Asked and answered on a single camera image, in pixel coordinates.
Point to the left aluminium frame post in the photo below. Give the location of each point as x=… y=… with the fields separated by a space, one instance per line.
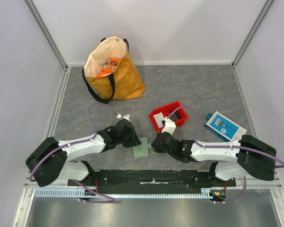
x=45 y=31

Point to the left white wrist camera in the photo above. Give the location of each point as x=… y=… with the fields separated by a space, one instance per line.
x=124 y=117

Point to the white credit card stack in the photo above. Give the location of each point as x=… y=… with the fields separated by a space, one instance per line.
x=159 y=119

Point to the blue razor package box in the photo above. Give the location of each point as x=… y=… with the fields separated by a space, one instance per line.
x=223 y=127

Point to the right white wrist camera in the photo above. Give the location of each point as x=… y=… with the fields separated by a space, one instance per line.
x=169 y=126

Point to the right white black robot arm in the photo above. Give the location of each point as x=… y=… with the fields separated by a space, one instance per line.
x=247 y=156

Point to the mustard yellow tote bag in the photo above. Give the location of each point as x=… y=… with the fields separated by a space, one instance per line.
x=123 y=84

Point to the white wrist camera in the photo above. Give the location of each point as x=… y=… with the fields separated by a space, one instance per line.
x=124 y=117
x=169 y=126

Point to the aluminium frame post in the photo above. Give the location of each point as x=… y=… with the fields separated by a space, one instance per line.
x=252 y=32
x=45 y=31

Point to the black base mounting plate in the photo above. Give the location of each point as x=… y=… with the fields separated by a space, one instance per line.
x=109 y=178

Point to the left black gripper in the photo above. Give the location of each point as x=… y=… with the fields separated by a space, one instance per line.
x=135 y=140

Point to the orange printed box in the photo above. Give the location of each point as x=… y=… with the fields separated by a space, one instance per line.
x=109 y=67

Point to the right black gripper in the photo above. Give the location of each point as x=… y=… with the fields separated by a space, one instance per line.
x=156 y=143

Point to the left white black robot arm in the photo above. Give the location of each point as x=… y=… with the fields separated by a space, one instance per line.
x=54 y=159

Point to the right aluminium frame post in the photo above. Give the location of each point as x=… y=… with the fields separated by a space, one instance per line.
x=252 y=32

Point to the red plastic bin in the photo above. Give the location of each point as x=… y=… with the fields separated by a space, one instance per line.
x=172 y=111

